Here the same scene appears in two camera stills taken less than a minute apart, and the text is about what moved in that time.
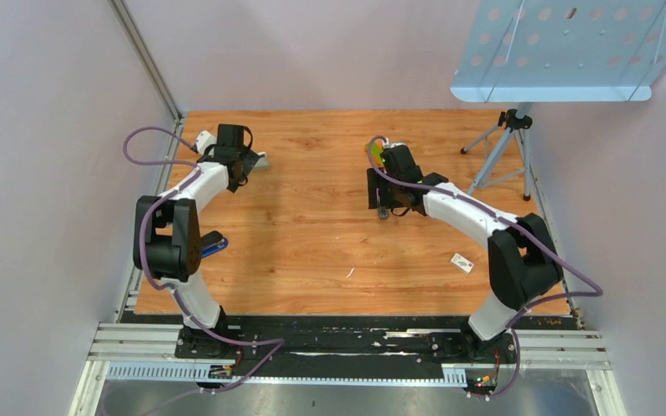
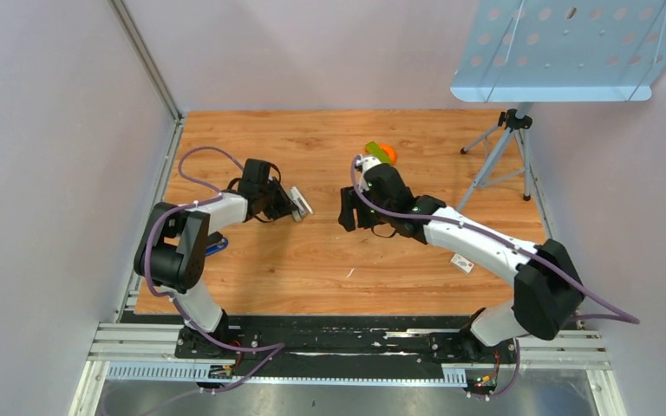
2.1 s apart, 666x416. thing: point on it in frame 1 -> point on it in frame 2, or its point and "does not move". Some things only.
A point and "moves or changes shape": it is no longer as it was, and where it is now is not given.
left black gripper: [248, 159] -> [284, 205]
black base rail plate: [486, 343] does not move
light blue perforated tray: [543, 51] does not move
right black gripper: [377, 181] -> [350, 199]
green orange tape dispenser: [376, 149] does not move
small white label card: [462, 263] does not move
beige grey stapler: [263, 162] moves or changes shape
